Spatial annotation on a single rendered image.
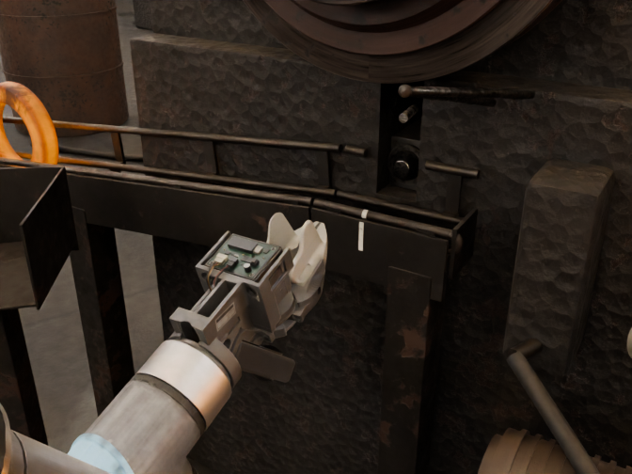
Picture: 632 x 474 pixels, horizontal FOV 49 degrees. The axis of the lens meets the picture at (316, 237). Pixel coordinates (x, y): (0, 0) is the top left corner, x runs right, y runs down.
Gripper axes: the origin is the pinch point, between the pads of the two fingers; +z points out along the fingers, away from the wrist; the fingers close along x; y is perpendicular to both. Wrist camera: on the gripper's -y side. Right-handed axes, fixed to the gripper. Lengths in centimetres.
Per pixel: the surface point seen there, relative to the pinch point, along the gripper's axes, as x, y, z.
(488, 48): -11.7, 12.8, 20.2
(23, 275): 43.4, -11.8, -10.0
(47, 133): 65, -10, 16
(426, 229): -6.4, -8.3, 13.5
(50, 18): 242, -67, 151
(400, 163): 2.3, -8.3, 24.8
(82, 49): 235, -85, 156
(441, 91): -8.7, 10.4, 14.6
